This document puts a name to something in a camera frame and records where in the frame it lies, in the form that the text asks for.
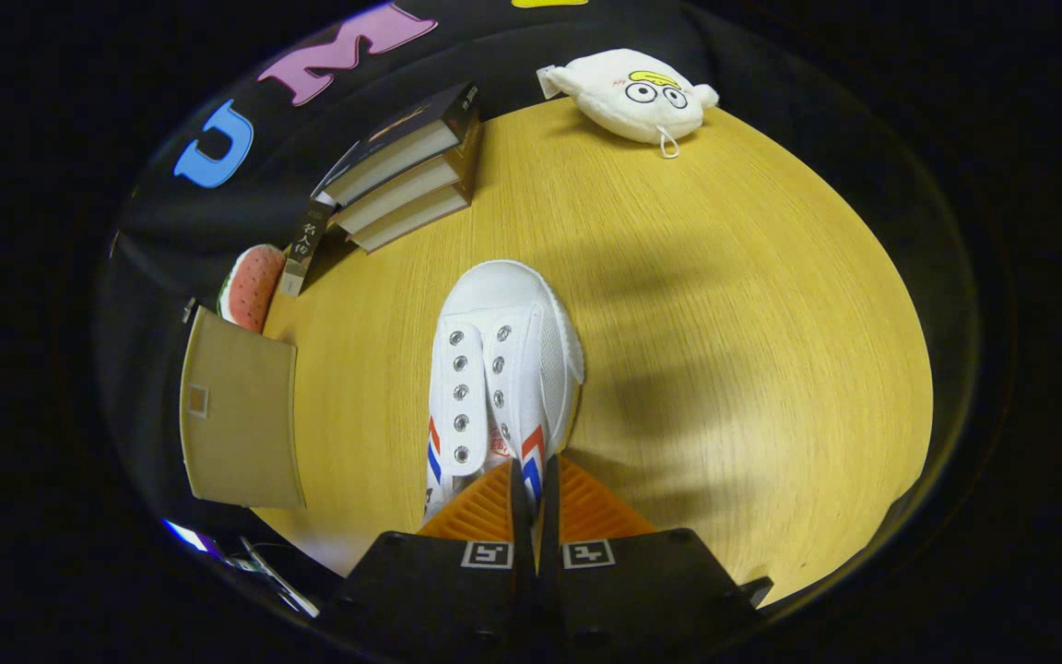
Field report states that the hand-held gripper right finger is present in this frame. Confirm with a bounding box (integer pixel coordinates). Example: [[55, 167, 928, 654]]
[[538, 454, 774, 660]]

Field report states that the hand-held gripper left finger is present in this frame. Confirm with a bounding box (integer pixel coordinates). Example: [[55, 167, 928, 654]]
[[324, 458, 537, 660]]

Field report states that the cream fabric storage box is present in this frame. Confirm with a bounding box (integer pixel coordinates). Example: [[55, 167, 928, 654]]
[[181, 307, 307, 510]]

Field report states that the white canvas shoe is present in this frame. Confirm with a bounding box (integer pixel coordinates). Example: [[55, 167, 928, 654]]
[[423, 261, 585, 527]]

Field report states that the computer monitor screen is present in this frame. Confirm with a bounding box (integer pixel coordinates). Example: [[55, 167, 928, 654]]
[[162, 518, 218, 556]]

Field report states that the watermelon slice plush toy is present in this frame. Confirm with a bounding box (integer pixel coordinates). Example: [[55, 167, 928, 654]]
[[218, 244, 288, 333]]

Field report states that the white portrait cover book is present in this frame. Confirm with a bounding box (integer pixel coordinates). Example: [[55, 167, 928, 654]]
[[277, 196, 338, 298]]

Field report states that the brown cover book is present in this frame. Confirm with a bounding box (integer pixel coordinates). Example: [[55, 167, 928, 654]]
[[328, 152, 477, 236], [347, 184, 475, 255]]

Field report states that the black cover book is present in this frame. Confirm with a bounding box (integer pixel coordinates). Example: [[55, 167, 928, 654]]
[[314, 81, 481, 208]]

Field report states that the white plush toy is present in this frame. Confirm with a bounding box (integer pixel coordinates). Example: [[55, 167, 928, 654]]
[[536, 49, 719, 160]]

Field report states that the black backdrop cloth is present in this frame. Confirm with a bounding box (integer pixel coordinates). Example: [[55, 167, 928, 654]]
[[98, 0, 956, 517]]

